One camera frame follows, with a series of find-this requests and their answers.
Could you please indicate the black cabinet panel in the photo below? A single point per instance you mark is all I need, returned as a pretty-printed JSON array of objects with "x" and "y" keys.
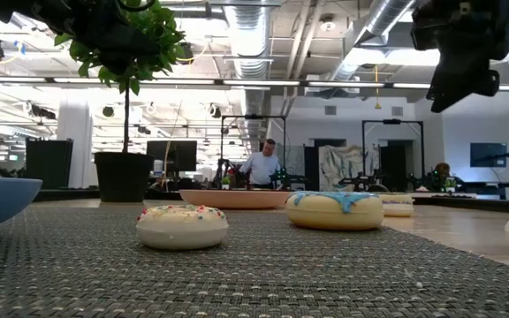
[{"x": 49, "y": 161}]

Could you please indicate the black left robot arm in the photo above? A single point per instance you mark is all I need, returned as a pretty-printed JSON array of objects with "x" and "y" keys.
[{"x": 16, "y": 9}]

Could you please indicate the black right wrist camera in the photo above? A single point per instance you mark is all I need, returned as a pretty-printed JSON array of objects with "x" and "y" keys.
[{"x": 426, "y": 32}]

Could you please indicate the silver round ventilation duct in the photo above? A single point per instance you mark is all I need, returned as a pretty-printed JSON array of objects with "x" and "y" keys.
[
  {"x": 382, "y": 17},
  {"x": 250, "y": 31}
]

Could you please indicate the pale draped cover cloth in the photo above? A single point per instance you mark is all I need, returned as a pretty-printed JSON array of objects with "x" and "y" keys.
[{"x": 343, "y": 165}]

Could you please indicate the blue icing donut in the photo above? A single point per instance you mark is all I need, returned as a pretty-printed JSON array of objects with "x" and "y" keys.
[{"x": 334, "y": 216}]

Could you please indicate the dark wall screen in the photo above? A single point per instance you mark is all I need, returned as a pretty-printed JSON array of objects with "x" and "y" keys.
[{"x": 488, "y": 154}]

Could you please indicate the black table frame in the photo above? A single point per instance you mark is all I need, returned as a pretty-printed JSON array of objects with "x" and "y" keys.
[{"x": 493, "y": 205}]

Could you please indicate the green leafy tree plant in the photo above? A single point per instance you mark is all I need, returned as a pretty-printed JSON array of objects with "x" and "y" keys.
[{"x": 166, "y": 31}]

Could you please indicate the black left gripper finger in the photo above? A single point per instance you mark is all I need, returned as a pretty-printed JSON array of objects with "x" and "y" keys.
[
  {"x": 114, "y": 64},
  {"x": 133, "y": 44}
]

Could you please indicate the black background station frame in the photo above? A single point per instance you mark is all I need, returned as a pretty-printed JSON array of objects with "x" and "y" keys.
[
  {"x": 391, "y": 122},
  {"x": 254, "y": 117}
]

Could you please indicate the long ceiling light strip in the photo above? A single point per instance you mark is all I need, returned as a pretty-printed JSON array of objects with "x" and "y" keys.
[{"x": 259, "y": 82}]

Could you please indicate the white donut coloured sprinkles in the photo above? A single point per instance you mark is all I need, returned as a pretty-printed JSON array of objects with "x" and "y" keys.
[{"x": 181, "y": 229}]

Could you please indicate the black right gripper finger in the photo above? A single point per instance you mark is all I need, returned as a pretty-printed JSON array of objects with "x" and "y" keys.
[
  {"x": 453, "y": 79},
  {"x": 488, "y": 83}
]

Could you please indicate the black plant pot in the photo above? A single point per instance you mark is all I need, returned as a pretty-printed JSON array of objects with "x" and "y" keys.
[{"x": 123, "y": 176}]

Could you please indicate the pink plate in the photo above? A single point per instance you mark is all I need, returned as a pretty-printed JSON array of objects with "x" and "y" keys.
[{"x": 232, "y": 199}]

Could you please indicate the black computer monitor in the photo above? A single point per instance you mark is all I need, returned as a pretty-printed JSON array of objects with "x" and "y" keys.
[{"x": 179, "y": 154}]

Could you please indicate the person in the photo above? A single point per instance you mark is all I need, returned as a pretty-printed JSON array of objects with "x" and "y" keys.
[
  {"x": 443, "y": 174},
  {"x": 262, "y": 170}
]

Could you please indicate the grey woven placemat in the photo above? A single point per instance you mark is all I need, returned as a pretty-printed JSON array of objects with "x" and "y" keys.
[{"x": 254, "y": 282}]

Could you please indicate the white building column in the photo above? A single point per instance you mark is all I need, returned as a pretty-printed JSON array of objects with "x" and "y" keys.
[{"x": 74, "y": 146}]

